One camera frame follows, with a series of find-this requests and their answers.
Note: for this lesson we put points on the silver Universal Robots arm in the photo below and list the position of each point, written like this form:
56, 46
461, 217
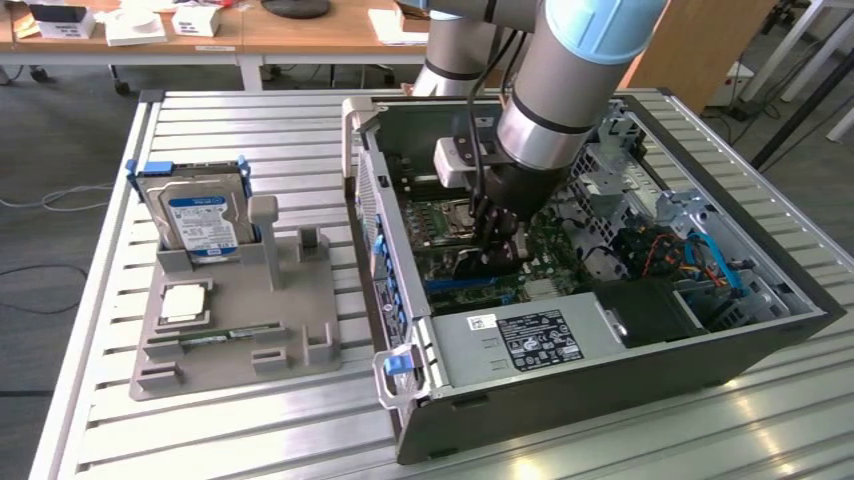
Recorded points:
568, 75

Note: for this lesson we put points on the white round device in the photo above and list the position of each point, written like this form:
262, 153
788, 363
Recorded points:
141, 15

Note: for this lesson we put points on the clean silver CPU chip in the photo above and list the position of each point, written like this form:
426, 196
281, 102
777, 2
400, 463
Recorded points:
184, 305

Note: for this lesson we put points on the long black expansion slot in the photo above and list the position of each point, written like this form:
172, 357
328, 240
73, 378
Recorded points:
468, 296
471, 303

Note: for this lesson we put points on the blue case latch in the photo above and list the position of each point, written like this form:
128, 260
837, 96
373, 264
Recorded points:
397, 365

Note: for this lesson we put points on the wooden desk white frame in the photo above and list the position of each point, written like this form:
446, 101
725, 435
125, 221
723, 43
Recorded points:
68, 45
321, 35

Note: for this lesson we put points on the grey plastic parts rack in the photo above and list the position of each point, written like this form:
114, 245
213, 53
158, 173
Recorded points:
268, 310

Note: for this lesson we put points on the wooden cabinet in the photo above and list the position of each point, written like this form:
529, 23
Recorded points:
708, 45

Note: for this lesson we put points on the brown paper envelope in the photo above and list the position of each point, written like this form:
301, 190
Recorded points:
24, 25

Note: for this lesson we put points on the green motherboard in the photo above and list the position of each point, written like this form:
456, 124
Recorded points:
555, 250

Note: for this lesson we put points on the white labelled box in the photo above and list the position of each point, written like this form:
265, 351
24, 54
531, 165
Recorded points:
197, 22

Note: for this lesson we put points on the black round stand base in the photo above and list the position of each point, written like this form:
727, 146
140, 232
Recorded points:
294, 9

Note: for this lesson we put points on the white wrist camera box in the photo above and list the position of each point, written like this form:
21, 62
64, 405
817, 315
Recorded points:
455, 162

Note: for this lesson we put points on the black metal stand leg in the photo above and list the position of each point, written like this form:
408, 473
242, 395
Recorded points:
801, 120

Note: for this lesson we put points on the brown cardboard box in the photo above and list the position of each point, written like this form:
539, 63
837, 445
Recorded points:
410, 15

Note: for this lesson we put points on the white box black top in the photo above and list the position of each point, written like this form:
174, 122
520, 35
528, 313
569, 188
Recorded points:
64, 27

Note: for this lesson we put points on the metal CPU socket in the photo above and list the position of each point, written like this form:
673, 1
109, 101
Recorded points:
451, 227

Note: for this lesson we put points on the white table frame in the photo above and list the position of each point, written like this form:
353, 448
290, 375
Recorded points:
843, 125

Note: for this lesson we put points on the black plastic shroud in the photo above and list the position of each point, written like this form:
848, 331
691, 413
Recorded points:
641, 315

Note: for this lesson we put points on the CPU chip with paste residue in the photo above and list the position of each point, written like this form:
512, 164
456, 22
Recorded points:
464, 216

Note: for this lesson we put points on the black intrusion switch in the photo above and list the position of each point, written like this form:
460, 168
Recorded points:
385, 181

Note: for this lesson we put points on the open black PC case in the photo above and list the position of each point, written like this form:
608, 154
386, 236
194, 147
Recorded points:
568, 410

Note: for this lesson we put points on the silver chipset heatsink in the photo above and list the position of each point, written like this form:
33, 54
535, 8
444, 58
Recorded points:
549, 288

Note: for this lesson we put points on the black NVIDIA graphics card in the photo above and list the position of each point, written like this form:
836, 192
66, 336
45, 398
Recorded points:
475, 267

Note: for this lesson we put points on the white box red dot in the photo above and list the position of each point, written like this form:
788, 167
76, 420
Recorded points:
735, 82

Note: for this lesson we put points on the black caster wheel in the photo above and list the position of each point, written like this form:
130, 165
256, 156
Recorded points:
38, 74
122, 88

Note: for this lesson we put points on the white booklet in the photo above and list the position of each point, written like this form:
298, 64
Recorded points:
394, 30

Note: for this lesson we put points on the blue expansion slot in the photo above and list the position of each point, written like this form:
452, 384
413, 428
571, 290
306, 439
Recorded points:
461, 286

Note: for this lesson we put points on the hard disk with blue caddy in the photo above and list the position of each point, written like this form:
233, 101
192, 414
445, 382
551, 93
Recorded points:
201, 220

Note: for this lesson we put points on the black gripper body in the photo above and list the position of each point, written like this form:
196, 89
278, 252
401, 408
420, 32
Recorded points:
521, 190

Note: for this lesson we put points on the white flat box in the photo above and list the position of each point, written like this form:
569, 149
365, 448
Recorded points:
137, 36

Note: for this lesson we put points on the grey power supply unit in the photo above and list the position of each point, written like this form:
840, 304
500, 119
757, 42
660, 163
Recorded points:
468, 350

